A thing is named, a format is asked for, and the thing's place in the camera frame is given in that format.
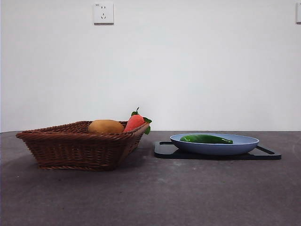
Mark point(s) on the green pepper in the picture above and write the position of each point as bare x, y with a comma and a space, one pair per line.
204, 139

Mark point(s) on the blue round plate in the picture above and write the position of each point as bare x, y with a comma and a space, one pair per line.
211, 148

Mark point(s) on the brown wicker basket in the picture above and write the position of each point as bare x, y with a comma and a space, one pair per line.
75, 150

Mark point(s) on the orange carrot with green leaves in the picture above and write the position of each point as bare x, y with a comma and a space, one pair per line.
134, 122

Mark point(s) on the black flat tray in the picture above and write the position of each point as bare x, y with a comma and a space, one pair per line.
164, 154

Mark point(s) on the yellow-brown potato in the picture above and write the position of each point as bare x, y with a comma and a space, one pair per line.
105, 126

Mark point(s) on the white wall socket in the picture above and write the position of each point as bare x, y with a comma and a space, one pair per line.
103, 13

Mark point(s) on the white wall plate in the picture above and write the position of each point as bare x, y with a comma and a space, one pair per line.
298, 13

